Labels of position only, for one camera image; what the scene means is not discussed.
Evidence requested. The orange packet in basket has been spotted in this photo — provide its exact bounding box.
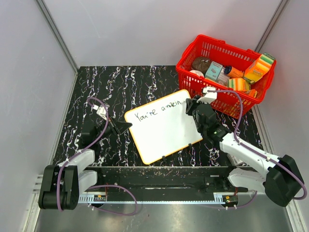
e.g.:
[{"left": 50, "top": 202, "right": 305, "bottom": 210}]
[{"left": 245, "top": 89, "right": 258, "bottom": 98}]

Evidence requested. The small pink white box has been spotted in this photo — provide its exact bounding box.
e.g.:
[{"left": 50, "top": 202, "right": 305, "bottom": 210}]
[{"left": 227, "top": 154, "right": 248, "bottom": 166}]

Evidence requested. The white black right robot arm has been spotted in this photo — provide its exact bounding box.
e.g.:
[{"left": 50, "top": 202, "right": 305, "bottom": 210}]
[{"left": 185, "top": 95, "right": 308, "bottom": 207}]

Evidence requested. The orange bottle blue cap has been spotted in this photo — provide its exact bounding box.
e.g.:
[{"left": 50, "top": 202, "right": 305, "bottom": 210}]
[{"left": 224, "top": 66, "right": 244, "bottom": 78}]

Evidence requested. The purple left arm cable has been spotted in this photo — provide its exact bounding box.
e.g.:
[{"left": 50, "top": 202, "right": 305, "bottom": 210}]
[{"left": 56, "top": 96, "right": 138, "bottom": 216}]

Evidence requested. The pink white packet in basket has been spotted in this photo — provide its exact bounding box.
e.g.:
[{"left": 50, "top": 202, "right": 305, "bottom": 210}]
[{"left": 216, "top": 73, "right": 230, "bottom": 87}]

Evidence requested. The yellow green sponge pack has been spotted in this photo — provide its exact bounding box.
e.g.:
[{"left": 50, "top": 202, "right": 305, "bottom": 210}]
[{"left": 243, "top": 53, "right": 276, "bottom": 84}]

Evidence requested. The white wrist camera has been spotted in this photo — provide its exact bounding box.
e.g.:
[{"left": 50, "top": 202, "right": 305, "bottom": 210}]
[
  {"left": 197, "top": 87, "right": 217, "bottom": 104},
  {"left": 93, "top": 105, "right": 107, "bottom": 119}
]

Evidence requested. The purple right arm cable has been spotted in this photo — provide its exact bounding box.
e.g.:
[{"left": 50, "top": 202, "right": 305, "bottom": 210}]
[{"left": 207, "top": 89, "right": 305, "bottom": 210}]

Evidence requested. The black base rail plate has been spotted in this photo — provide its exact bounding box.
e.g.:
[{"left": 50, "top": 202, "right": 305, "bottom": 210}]
[{"left": 86, "top": 166, "right": 248, "bottom": 192}]

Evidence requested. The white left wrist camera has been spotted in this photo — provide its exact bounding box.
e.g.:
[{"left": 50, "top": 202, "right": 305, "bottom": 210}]
[{"left": 93, "top": 105, "right": 107, "bottom": 119}]

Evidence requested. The white board yellow frame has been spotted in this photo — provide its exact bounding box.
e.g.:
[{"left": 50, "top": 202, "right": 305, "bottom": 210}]
[{"left": 125, "top": 89, "right": 202, "bottom": 165}]

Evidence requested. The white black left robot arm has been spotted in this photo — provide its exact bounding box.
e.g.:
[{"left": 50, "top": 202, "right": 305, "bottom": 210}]
[{"left": 38, "top": 118, "right": 132, "bottom": 210}]

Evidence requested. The teal small carton box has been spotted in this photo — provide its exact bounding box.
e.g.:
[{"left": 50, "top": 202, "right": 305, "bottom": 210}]
[{"left": 205, "top": 61, "right": 223, "bottom": 82}]

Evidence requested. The white round lid container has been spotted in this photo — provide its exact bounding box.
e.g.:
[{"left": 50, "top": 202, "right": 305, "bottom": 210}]
[{"left": 190, "top": 70, "right": 204, "bottom": 77}]

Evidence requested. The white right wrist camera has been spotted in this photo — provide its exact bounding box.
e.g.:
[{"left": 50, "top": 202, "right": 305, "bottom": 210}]
[{"left": 197, "top": 87, "right": 217, "bottom": 104}]

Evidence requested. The red plastic shopping basket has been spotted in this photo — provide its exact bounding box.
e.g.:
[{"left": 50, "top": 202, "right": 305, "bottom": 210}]
[{"left": 176, "top": 35, "right": 276, "bottom": 118}]

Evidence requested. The brown round bread pack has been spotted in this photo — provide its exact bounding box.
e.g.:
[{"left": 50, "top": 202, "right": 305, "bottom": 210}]
[{"left": 191, "top": 57, "right": 212, "bottom": 74}]

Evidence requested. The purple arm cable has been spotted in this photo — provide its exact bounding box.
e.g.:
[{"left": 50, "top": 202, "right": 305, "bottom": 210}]
[
  {"left": 56, "top": 96, "right": 138, "bottom": 216},
  {"left": 207, "top": 89, "right": 305, "bottom": 210}
]

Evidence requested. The striped orange sponge pack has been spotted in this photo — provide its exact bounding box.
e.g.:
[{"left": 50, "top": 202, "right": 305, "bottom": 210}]
[{"left": 227, "top": 78, "right": 251, "bottom": 92}]

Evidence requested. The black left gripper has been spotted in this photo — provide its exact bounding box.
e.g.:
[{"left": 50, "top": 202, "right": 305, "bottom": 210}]
[{"left": 94, "top": 115, "right": 132, "bottom": 143}]

